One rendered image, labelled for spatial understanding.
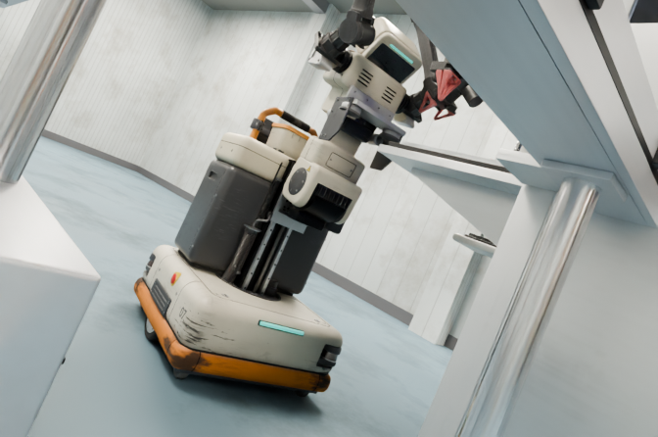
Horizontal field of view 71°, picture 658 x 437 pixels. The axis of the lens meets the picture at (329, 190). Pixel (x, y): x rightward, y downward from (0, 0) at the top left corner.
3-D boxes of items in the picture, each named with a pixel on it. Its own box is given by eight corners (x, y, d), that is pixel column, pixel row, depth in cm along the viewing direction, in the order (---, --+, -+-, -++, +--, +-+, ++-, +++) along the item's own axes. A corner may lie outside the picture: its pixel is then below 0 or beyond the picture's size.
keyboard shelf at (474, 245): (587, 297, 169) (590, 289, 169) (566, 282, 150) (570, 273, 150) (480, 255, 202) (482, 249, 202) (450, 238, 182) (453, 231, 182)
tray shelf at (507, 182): (634, 274, 133) (636, 267, 133) (566, 197, 84) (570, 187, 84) (486, 225, 167) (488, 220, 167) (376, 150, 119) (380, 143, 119)
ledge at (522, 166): (598, 202, 79) (603, 191, 79) (579, 175, 70) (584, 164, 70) (521, 183, 89) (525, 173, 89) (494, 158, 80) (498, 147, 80)
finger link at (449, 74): (441, 94, 122) (452, 63, 122) (419, 93, 127) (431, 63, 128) (452, 106, 126) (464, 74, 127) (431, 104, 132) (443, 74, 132)
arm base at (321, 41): (340, 51, 163) (314, 32, 156) (356, 37, 158) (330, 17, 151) (341, 68, 158) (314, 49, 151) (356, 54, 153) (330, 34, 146)
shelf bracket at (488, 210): (520, 261, 97) (542, 205, 98) (515, 258, 95) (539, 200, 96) (398, 216, 122) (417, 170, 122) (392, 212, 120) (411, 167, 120)
